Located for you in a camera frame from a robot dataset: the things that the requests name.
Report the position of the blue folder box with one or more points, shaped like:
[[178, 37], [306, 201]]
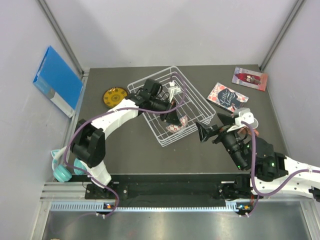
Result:
[[57, 81]]

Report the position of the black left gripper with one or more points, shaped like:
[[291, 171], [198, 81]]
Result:
[[171, 117]]

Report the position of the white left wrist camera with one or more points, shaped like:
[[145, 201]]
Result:
[[173, 90]]

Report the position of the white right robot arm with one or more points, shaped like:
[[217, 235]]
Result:
[[270, 172]]

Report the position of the Little Women book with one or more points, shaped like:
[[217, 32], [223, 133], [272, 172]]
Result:
[[226, 98]]

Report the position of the yellow plate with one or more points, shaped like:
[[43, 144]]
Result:
[[114, 95]]

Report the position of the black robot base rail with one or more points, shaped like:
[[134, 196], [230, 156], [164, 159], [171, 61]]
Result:
[[226, 186]]

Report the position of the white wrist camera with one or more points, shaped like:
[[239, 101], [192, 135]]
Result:
[[173, 90], [246, 116]]

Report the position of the red purple book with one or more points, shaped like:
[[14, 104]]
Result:
[[251, 79]]

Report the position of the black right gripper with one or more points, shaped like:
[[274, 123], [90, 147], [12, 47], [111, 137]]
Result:
[[204, 132]]

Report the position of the teal object behind arm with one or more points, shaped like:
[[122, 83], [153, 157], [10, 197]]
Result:
[[60, 172]]

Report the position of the red patterned white bowl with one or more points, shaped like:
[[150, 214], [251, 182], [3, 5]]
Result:
[[176, 128]]

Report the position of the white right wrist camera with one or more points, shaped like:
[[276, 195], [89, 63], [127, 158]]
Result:
[[246, 116]]

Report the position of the pink plastic cup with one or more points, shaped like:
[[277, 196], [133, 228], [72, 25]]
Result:
[[235, 115]]

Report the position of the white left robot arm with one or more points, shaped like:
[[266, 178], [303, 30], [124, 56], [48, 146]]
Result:
[[89, 140]]

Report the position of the grey slotted cable duct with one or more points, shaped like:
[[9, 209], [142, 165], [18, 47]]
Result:
[[105, 207]]

